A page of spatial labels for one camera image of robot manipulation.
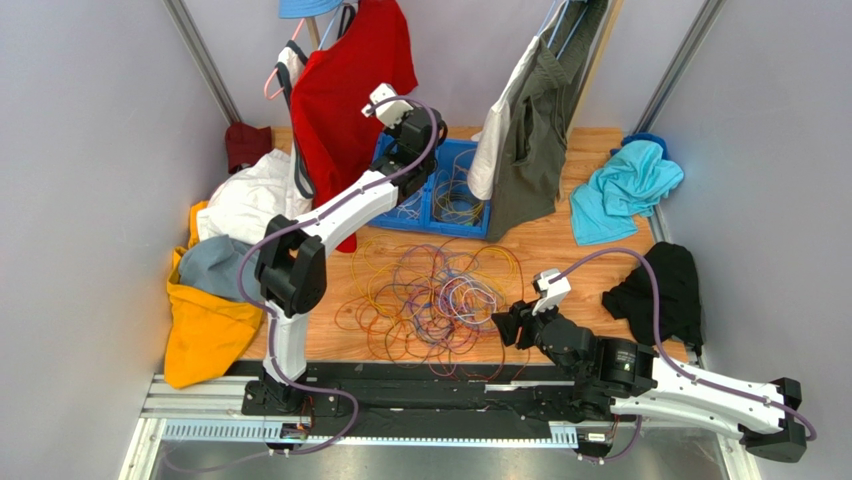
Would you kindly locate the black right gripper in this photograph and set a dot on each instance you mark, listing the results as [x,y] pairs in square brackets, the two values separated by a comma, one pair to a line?
[524,322]

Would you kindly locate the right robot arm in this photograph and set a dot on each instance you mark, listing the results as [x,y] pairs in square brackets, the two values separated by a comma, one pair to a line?
[613,377]

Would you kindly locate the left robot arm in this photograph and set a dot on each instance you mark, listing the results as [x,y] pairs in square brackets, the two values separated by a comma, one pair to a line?
[291,268]

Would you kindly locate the blue divided plastic bin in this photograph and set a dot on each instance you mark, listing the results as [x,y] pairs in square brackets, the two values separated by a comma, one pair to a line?
[444,205]

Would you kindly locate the olive green hanging garment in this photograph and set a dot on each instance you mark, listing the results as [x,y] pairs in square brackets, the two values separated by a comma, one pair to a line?
[541,106]

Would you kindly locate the red t-shirt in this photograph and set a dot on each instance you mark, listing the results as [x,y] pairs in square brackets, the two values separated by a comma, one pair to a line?
[336,139]

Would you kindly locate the pink hanger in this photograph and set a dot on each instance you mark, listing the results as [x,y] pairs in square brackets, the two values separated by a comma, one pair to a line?
[289,66]

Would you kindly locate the white cloth with black trim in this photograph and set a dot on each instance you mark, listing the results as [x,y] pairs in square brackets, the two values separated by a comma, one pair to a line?
[277,184]

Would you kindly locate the dark red cloth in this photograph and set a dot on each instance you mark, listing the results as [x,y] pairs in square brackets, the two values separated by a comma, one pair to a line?
[246,145]

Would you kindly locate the turquoise cloth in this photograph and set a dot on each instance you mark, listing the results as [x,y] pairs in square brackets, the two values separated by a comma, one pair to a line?
[631,183]

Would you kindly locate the grey-blue cloth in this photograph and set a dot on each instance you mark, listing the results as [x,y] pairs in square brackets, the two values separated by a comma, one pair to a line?
[212,266]

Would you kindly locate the blue hat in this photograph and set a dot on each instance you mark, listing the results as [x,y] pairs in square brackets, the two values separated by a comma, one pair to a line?
[298,9]

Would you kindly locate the dark blue cloth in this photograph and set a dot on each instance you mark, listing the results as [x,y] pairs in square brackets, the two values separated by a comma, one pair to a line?
[644,136]

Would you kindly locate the yellow cloth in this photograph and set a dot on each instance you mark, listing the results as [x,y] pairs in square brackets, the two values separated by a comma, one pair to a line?
[208,333]

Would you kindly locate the wooden pole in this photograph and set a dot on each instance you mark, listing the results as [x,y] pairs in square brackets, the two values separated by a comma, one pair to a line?
[593,64]

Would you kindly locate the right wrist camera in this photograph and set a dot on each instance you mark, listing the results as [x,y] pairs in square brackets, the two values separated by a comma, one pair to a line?
[552,287]

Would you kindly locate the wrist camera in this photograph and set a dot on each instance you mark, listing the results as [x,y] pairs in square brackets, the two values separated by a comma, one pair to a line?
[385,105]
[552,287]

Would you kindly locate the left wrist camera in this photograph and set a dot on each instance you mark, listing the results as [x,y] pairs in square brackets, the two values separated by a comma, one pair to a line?
[385,105]

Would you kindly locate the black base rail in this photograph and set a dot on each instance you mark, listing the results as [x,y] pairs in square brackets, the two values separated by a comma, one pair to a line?
[376,405]

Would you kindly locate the metal corner rail left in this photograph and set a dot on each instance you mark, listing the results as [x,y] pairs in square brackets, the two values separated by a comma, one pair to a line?
[196,45]

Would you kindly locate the metal corner rail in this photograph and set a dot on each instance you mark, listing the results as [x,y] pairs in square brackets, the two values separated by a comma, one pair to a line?
[690,44]
[196,45]

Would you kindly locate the metal corner rail right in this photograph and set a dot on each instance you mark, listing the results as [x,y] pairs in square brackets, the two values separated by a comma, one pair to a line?
[690,44]

